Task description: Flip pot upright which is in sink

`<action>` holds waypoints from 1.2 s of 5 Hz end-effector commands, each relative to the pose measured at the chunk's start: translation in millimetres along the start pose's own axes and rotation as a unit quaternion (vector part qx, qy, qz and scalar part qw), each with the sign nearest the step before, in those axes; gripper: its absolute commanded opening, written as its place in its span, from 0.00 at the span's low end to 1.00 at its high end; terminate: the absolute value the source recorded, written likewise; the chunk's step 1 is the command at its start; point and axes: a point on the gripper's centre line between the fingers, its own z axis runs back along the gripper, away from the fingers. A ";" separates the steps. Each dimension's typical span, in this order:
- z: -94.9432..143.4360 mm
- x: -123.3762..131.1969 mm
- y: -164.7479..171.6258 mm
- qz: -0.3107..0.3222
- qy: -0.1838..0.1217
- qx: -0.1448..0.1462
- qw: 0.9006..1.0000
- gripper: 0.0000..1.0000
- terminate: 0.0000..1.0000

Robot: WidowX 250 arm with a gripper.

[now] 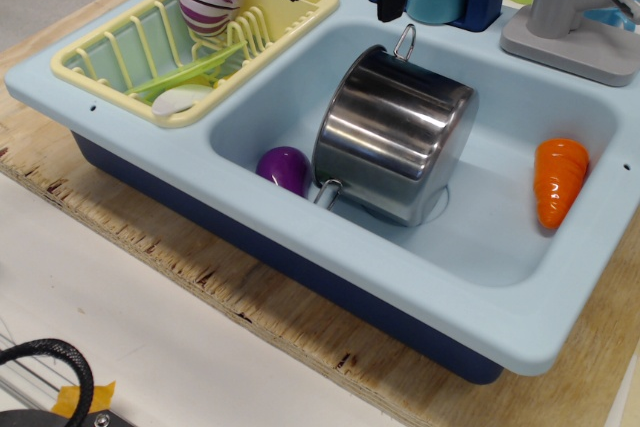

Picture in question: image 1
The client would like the stainless steel pot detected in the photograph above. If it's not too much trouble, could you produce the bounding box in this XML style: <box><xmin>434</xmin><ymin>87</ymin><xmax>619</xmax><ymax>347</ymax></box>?
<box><xmin>312</xmin><ymin>24</ymin><xmax>479</xmax><ymax>227</ymax></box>

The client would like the light blue toy sink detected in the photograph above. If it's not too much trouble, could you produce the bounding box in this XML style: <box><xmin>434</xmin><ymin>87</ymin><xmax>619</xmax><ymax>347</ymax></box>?
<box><xmin>5</xmin><ymin>0</ymin><xmax>639</xmax><ymax>384</ymax></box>

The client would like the green toy plate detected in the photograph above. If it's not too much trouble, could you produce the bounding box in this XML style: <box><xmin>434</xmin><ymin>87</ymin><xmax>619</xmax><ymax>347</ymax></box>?
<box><xmin>125</xmin><ymin>41</ymin><xmax>246</xmax><ymax>95</ymax></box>

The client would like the yellow dish rack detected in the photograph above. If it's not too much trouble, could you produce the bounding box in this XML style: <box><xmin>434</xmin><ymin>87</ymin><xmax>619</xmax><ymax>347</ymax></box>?
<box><xmin>50</xmin><ymin>0</ymin><xmax>339</xmax><ymax>128</ymax></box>

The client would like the grey toy faucet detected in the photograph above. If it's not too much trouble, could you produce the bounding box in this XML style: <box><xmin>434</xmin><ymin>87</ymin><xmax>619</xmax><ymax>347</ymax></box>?
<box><xmin>500</xmin><ymin>0</ymin><xmax>639</xmax><ymax>87</ymax></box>

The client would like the white toy spoon piece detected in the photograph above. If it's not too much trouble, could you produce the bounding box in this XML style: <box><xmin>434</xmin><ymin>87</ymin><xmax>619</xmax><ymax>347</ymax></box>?
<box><xmin>151</xmin><ymin>84</ymin><xmax>213</xmax><ymax>117</ymax></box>

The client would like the purple toy eggplant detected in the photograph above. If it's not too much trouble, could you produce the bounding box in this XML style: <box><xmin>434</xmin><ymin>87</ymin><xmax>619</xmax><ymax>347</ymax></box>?
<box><xmin>255</xmin><ymin>146</ymin><xmax>311</xmax><ymax>197</ymax></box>

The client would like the orange toy carrot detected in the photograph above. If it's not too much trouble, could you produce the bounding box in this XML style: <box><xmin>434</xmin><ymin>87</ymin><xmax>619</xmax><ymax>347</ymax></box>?
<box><xmin>533</xmin><ymin>138</ymin><xmax>590</xmax><ymax>229</ymax></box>

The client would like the plywood board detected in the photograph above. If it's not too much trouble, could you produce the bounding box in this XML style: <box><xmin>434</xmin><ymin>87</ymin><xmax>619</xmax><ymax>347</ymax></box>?
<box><xmin>0</xmin><ymin>0</ymin><xmax>640</xmax><ymax>427</ymax></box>

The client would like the yellow masking tape piece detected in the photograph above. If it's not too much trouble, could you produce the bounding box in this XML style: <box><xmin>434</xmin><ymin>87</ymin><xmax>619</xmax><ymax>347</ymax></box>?
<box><xmin>51</xmin><ymin>381</ymin><xmax>116</xmax><ymax>419</ymax></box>

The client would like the black device base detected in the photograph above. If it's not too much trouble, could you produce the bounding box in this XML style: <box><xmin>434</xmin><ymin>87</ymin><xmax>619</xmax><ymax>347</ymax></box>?
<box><xmin>1</xmin><ymin>409</ymin><xmax>132</xmax><ymax>427</ymax></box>

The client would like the black braided cable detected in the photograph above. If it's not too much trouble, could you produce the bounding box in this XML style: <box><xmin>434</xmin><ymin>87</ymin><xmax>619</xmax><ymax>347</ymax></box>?
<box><xmin>0</xmin><ymin>338</ymin><xmax>95</xmax><ymax>427</ymax></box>

